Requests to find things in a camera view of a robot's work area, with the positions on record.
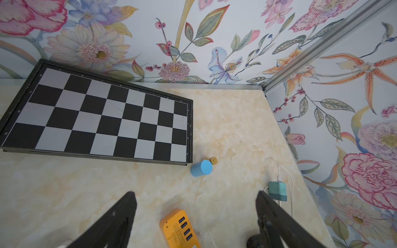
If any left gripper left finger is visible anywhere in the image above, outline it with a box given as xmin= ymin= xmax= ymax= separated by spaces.
xmin=69 ymin=191 xmax=137 ymax=248

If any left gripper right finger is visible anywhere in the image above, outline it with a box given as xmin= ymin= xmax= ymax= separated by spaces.
xmin=255 ymin=191 xmax=324 ymax=248

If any black electric shaver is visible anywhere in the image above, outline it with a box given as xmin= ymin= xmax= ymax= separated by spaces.
xmin=247 ymin=234 xmax=262 ymax=248

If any teal USB charger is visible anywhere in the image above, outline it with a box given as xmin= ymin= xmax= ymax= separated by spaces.
xmin=268 ymin=181 xmax=287 ymax=202

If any thin white USB cable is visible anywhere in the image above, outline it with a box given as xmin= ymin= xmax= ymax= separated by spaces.
xmin=263 ymin=163 xmax=295 ymax=218

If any orange power strip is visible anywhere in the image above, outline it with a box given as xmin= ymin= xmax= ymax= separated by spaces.
xmin=159 ymin=209 xmax=201 ymax=248

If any gold chess pawn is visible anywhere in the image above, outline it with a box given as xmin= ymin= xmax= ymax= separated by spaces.
xmin=209 ymin=157 xmax=218 ymax=165

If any blue cylinder block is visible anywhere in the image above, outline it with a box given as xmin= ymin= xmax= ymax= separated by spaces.
xmin=190 ymin=160 xmax=213 ymax=177

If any black white chessboard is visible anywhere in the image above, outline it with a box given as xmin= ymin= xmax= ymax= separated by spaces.
xmin=1 ymin=60 xmax=193 ymax=165

